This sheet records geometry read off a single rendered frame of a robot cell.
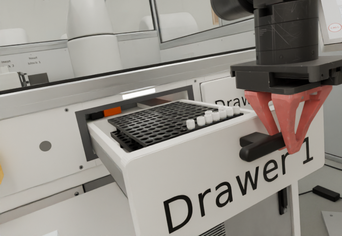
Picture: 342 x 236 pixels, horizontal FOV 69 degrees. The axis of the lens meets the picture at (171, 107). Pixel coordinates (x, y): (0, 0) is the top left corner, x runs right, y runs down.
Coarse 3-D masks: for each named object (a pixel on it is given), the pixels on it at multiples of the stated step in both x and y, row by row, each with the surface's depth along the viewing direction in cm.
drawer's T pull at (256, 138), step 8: (248, 136) 28; (256, 136) 27; (264, 136) 27; (272, 136) 26; (280, 136) 26; (240, 144) 28; (248, 144) 27; (256, 144) 25; (264, 144) 25; (272, 144) 25; (280, 144) 26; (240, 152) 25; (248, 152) 24; (256, 152) 24; (264, 152) 25; (248, 160) 24
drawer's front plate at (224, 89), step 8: (216, 80) 66; (224, 80) 67; (232, 80) 68; (208, 88) 64; (216, 88) 66; (224, 88) 67; (232, 88) 68; (208, 96) 65; (216, 96) 66; (224, 96) 67; (232, 96) 68; (240, 96) 70; (232, 104) 69; (240, 104) 70; (248, 104) 72
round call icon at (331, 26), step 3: (327, 24) 91; (330, 24) 90; (333, 24) 90; (336, 24) 90; (339, 24) 89; (330, 27) 90; (333, 27) 89; (336, 27) 89; (339, 27) 89; (330, 30) 90; (333, 30) 89; (336, 30) 89; (339, 30) 88
